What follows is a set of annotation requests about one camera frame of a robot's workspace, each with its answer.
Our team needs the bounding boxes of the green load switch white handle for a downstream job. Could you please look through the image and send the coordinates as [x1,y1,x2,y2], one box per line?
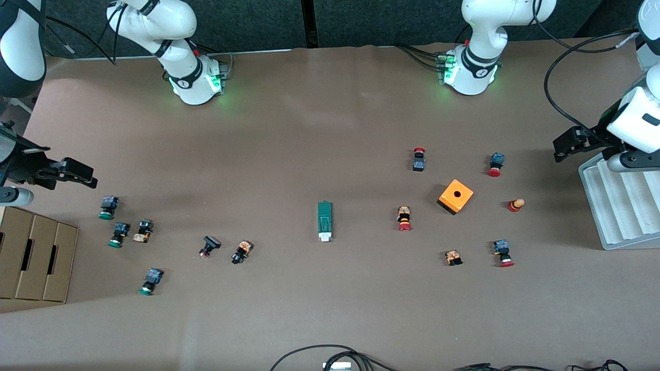
[317,200,334,242]

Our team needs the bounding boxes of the green pushbutton with blue block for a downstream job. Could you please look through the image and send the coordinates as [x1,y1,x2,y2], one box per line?
[107,223,130,248]
[99,196,119,221]
[138,268,164,296]

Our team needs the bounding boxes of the grey ridged plastic tray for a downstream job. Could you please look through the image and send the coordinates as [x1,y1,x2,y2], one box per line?
[579,152,660,251]

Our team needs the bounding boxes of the brown cardboard box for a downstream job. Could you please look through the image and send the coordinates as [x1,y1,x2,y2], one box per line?
[0,205,79,303]

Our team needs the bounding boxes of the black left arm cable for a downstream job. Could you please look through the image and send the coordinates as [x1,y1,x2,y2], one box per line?
[531,13,642,137]

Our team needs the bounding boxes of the black switch with orange block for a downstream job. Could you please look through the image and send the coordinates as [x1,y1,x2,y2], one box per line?
[230,240,254,265]
[133,218,154,244]

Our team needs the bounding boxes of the orange button enclosure box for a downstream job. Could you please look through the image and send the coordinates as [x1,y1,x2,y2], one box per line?
[437,179,474,216]

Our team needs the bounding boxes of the black pushbutton with red ring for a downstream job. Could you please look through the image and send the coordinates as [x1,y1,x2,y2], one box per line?
[199,235,222,259]

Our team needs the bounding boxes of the black left base cable bundle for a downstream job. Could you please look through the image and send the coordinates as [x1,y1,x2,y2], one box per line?
[396,44,447,73]

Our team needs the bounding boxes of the black base cable bundle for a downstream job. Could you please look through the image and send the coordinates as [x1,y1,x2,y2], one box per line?
[192,42,234,78]
[396,44,447,73]

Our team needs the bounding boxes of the black right base cable bundle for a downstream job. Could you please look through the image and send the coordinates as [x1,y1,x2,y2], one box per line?
[192,42,234,78]

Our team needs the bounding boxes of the black coiled cable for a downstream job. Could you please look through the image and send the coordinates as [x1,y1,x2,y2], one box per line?
[567,359,631,371]

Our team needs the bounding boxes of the black cable with plug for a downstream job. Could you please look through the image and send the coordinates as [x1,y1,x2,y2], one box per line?
[454,363,568,371]

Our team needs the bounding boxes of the black looped cable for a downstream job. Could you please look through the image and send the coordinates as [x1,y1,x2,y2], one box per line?
[270,344,400,371]

